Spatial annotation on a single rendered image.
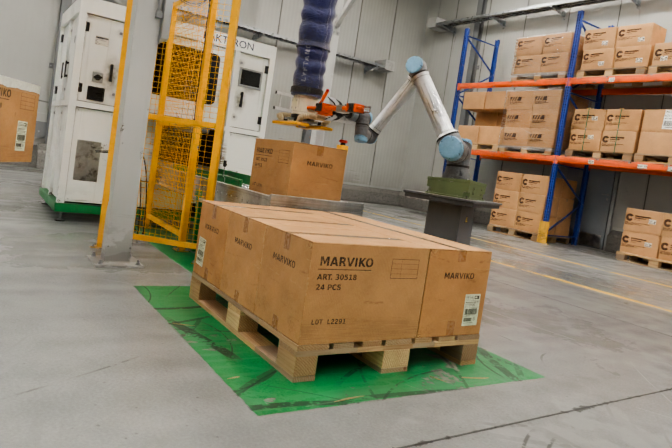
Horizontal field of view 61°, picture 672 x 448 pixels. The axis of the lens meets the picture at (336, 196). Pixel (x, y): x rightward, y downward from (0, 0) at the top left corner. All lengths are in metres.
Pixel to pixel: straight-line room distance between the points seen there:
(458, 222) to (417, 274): 1.25
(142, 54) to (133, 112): 0.37
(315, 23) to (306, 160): 0.93
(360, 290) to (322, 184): 1.47
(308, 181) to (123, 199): 1.19
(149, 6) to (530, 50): 8.96
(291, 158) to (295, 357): 1.63
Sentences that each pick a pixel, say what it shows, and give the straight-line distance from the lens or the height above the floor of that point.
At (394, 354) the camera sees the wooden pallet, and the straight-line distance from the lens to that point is 2.51.
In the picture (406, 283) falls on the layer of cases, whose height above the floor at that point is 0.39.
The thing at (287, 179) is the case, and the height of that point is 0.71.
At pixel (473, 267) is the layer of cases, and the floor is 0.47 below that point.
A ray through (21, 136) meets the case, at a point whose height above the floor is 0.75.
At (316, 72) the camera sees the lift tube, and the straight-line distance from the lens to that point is 3.87.
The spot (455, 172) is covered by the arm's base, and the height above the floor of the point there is 0.91.
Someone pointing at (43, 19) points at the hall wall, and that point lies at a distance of 12.04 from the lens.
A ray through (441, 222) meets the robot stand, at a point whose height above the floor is 0.57.
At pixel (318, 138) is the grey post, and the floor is 1.13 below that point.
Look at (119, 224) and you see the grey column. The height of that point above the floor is 0.26.
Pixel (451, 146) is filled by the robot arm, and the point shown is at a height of 1.06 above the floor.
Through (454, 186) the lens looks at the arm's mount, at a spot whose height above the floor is 0.82.
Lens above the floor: 0.84
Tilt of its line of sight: 3 degrees down
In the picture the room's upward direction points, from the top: 8 degrees clockwise
